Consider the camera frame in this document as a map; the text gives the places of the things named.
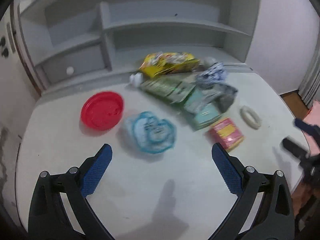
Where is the pink cloth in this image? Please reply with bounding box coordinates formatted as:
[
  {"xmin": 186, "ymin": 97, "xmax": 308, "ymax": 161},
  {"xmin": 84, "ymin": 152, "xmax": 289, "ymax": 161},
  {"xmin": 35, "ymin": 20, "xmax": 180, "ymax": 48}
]
[{"xmin": 304, "ymin": 100, "xmax": 320, "ymax": 126}]

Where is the grey curtain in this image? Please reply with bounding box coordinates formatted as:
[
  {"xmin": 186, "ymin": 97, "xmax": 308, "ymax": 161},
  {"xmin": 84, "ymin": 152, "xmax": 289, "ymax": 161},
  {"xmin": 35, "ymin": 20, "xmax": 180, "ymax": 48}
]
[{"xmin": 298, "ymin": 51, "xmax": 319, "ymax": 109}]

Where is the pink yellow small box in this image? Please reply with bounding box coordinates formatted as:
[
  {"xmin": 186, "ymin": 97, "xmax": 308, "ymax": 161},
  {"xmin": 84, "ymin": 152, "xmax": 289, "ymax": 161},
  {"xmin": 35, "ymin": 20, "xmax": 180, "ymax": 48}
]
[{"xmin": 209, "ymin": 118, "xmax": 245, "ymax": 152}]

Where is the red plastic lid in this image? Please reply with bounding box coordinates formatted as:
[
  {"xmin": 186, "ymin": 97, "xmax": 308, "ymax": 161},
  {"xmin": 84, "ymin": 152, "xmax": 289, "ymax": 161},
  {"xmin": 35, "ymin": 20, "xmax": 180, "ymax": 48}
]
[{"xmin": 80, "ymin": 91, "xmax": 124, "ymax": 131}]

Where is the teal small box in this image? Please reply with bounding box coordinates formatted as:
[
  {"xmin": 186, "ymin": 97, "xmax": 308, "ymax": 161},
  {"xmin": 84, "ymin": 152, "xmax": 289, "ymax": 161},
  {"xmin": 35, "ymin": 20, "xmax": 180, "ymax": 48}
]
[{"xmin": 183, "ymin": 88, "xmax": 222, "ymax": 130}]

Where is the white blue crumpled wrapper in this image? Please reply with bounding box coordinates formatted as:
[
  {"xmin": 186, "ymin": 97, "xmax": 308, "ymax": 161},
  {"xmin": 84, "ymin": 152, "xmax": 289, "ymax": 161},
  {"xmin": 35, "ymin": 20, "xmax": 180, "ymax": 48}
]
[{"xmin": 121, "ymin": 111, "xmax": 176, "ymax": 154}]

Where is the white door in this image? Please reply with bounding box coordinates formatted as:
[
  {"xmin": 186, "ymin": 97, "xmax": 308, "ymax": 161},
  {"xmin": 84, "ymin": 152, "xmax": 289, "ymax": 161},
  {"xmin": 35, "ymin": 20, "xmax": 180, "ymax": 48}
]
[{"xmin": 1, "ymin": 6, "xmax": 41, "ymax": 143}]

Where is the white crumpled tissue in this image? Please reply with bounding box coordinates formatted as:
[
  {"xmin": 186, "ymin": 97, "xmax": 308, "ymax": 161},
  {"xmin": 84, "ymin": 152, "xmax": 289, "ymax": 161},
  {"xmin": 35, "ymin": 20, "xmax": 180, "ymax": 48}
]
[{"xmin": 202, "ymin": 57, "xmax": 217, "ymax": 68}]

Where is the green carton box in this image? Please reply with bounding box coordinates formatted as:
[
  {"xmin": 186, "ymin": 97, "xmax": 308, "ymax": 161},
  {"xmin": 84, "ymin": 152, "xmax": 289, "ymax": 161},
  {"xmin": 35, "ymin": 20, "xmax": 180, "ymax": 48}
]
[{"xmin": 140, "ymin": 76, "xmax": 196, "ymax": 103}]

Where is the grey drawer white knob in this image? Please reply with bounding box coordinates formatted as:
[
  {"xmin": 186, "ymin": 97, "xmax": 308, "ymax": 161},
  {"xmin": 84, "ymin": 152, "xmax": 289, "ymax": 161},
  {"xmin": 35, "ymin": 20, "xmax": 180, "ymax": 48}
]
[{"xmin": 42, "ymin": 45, "xmax": 105, "ymax": 83}]

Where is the yellow snack bag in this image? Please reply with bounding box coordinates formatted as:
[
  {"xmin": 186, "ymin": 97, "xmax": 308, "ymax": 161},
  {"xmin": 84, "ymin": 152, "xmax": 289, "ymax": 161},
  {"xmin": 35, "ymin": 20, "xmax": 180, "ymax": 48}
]
[{"xmin": 139, "ymin": 52, "xmax": 200, "ymax": 78}]

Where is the grey desk hutch shelf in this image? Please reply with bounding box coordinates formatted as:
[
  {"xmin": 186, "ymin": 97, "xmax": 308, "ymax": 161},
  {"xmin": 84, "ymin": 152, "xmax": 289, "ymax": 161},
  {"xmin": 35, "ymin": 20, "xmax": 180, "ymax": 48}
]
[{"xmin": 11, "ymin": 0, "xmax": 261, "ymax": 92}]

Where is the white tape ring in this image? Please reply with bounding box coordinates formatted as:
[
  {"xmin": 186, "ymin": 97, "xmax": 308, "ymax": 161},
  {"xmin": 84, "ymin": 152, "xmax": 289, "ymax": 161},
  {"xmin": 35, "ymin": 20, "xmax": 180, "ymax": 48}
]
[{"xmin": 240, "ymin": 105, "xmax": 262, "ymax": 130}]

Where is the black door handle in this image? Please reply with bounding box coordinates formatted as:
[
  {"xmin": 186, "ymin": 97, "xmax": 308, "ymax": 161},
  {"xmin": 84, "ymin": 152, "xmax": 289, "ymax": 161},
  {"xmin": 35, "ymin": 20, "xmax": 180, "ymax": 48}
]
[{"xmin": 0, "ymin": 36, "xmax": 9, "ymax": 58}]

